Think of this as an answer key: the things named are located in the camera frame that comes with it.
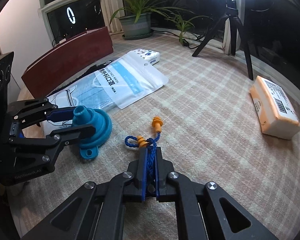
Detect blue silicone funnel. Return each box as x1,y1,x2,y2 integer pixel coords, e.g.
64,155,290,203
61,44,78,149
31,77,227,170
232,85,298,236
72,106,112,161

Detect face mask pack bag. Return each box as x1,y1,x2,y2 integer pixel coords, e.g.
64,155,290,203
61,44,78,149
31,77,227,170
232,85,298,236
41,50,170,136

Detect blue corded orange earplugs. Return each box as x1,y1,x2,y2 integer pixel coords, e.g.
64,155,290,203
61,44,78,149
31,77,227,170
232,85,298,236
125,116,164,200

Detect Vinda pocket tissue pack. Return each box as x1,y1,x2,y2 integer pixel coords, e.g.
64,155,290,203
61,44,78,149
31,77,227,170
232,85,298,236
134,49,160,65

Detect orange tissue pack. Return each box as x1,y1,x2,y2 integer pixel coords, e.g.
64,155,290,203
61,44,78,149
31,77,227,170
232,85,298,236
249,76,300,140

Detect red cardboard box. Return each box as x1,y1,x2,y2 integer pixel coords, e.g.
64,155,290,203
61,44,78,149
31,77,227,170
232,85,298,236
21,27,113,99

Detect large potted spider plant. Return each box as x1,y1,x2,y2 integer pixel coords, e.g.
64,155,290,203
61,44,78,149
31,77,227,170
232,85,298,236
109,0,190,39

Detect small spider plant offshoot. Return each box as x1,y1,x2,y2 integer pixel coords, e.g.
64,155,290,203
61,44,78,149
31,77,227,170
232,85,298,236
165,13,209,46

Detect black tripod stand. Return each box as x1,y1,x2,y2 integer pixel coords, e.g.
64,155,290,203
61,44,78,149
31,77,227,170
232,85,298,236
192,0,254,80

